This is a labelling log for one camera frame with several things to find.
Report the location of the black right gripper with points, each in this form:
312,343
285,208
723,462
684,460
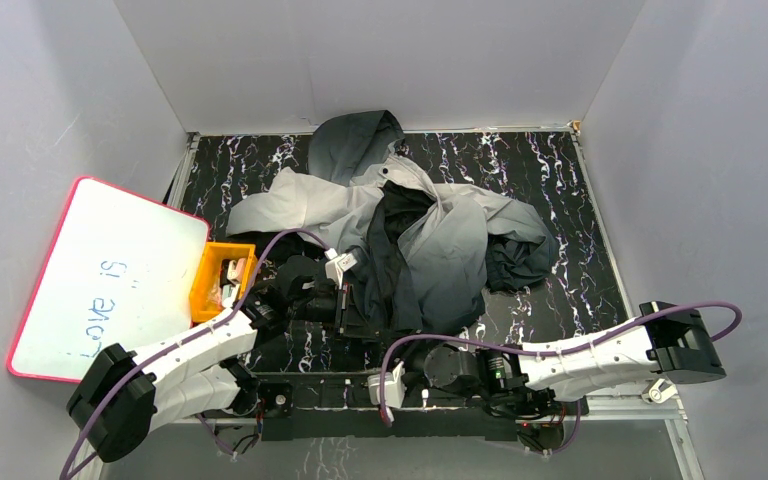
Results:
407,373

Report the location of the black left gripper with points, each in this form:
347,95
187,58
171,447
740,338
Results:
343,309

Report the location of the grey and black jacket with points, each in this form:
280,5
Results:
431,248

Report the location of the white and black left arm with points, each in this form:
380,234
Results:
127,394

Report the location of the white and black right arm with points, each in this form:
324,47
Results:
675,342

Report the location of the orange plastic bin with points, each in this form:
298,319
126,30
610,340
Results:
222,273

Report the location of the pink framed whiteboard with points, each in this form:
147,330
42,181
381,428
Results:
119,270

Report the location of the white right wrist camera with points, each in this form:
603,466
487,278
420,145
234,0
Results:
392,390

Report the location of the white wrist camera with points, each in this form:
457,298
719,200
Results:
338,264
392,390

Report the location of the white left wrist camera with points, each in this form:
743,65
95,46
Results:
338,264

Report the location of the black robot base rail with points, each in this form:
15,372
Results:
301,406

